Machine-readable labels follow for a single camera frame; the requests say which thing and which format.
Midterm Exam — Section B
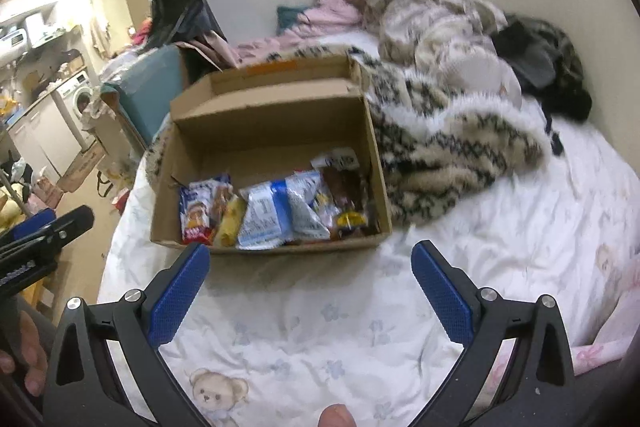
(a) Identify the fuzzy patterned blanket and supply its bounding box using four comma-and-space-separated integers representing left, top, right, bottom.
145, 44, 546, 225

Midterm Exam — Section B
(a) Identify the red blue cartoon snack packet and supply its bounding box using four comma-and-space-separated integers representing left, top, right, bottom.
179, 174, 233, 245

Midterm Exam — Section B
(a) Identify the hanging white towel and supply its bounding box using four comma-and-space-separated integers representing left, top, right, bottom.
90, 18, 112, 58

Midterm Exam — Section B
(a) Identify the floral beige quilt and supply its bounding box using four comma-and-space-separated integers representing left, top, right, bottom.
362, 0, 523, 108

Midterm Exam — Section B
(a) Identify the white water heater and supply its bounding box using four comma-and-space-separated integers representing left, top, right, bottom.
0, 26, 28, 52

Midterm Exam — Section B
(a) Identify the dark snack packet white label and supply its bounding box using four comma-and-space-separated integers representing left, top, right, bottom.
310, 148, 361, 172

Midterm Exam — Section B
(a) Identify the pink frilled cloth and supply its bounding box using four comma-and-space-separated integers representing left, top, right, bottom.
570, 257, 640, 378

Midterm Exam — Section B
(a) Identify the blue white snack packet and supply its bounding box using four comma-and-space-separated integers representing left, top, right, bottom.
282, 169, 333, 243

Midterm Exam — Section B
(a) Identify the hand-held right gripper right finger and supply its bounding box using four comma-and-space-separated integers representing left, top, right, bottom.
411, 240, 576, 427

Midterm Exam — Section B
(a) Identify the brown cardboard box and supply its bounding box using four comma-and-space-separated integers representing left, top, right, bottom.
150, 53, 393, 255

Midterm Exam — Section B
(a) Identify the dark camouflage clothing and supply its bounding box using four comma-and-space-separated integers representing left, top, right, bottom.
492, 13, 593, 158

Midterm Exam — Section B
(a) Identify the yellow white shopping bag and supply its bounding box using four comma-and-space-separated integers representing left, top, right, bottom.
95, 167, 133, 198

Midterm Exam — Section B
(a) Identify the white paper roll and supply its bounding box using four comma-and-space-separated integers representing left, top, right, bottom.
26, 14, 46, 42

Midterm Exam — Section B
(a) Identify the patterned floor rug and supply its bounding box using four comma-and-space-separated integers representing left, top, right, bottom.
55, 142, 108, 194

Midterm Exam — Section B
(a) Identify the white base cabinet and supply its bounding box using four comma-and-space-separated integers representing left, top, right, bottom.
7, 97, 83, 178

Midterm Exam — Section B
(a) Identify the yellow orange snack packet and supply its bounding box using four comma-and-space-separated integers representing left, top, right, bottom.
214, 196, 248, 248

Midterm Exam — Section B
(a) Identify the pink blanket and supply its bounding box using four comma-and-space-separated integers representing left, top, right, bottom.
235, 0, 368, 68

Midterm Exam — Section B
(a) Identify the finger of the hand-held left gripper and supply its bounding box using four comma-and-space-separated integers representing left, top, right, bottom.
12, 208, 57, 240
0, 206, 96, 260

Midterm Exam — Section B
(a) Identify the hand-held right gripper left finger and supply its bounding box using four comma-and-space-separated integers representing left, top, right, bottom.
42, 242, 212, 427

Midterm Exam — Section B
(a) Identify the teal pillow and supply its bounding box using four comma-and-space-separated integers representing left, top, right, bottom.
276, 6, 313, 35

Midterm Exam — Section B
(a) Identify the person's left hand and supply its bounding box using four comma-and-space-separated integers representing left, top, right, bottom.
0, 302, 53, 398

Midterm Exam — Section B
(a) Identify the white washing machine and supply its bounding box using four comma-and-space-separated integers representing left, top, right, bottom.
55, 72, 98, 150

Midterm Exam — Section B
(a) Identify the person's right hand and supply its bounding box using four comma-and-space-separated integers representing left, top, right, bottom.
319, 403, 359, 427

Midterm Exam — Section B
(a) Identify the brown chocolate snack packet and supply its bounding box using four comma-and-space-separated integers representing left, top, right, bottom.
320, 164, 371, 238

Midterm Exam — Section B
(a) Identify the white bear print bed sheet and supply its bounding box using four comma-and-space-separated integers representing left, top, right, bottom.
97, 32, 640, 427

